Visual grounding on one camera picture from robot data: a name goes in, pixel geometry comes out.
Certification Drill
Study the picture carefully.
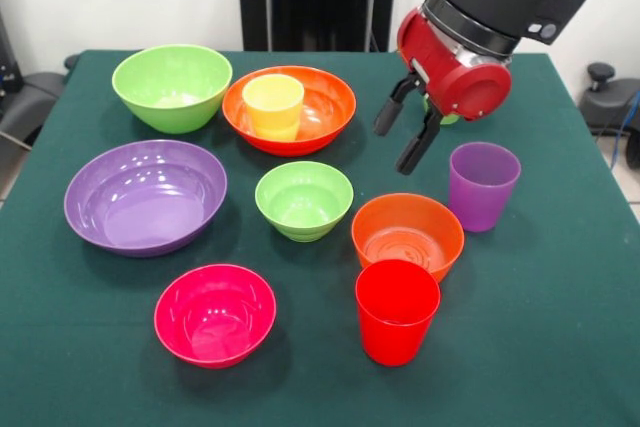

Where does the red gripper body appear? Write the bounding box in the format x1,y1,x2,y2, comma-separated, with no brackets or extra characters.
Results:
396,7,514,123

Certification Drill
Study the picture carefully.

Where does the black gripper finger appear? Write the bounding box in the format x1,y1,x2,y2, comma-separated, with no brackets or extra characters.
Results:
395,109,444,177
373,72,422,138

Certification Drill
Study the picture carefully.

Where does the yellow cup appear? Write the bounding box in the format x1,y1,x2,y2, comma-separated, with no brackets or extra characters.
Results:
241,73,306,143

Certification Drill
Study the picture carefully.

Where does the red cup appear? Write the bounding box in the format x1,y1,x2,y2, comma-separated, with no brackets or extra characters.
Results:
355,259,442,367

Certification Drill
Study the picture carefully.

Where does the green cup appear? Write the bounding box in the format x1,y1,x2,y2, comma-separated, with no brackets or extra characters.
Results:
423,94,460,127

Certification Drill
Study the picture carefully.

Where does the large orange-red bowl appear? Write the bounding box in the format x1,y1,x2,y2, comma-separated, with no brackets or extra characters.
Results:
221,65,358,157

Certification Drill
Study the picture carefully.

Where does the purple cup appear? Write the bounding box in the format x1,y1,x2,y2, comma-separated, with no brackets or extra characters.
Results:
448,141,522,233

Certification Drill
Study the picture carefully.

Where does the small orange bowl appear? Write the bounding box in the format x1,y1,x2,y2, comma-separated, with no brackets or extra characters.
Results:
350,192,466,284

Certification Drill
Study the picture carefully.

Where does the small green bowl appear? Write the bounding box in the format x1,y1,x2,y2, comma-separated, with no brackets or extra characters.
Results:
254,160,355,244

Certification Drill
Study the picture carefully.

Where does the dark green tablecloth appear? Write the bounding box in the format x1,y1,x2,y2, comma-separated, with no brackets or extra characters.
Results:
0,49,640,427

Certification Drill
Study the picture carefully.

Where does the large green bowl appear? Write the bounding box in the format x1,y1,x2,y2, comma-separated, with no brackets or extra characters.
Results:
111,43,234,136

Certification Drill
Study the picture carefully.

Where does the large purple bowl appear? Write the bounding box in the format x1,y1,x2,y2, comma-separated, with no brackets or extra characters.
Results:
63,139,229,259

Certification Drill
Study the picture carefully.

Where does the pink bowl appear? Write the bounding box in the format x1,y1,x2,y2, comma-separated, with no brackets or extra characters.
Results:
153,263,278,370

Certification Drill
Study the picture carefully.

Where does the black pedestal leg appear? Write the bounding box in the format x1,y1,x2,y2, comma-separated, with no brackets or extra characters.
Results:
578,62,640,137
0,53,81,148

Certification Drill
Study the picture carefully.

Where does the blue cable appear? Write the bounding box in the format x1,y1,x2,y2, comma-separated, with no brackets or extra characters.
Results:
610,90,640,168

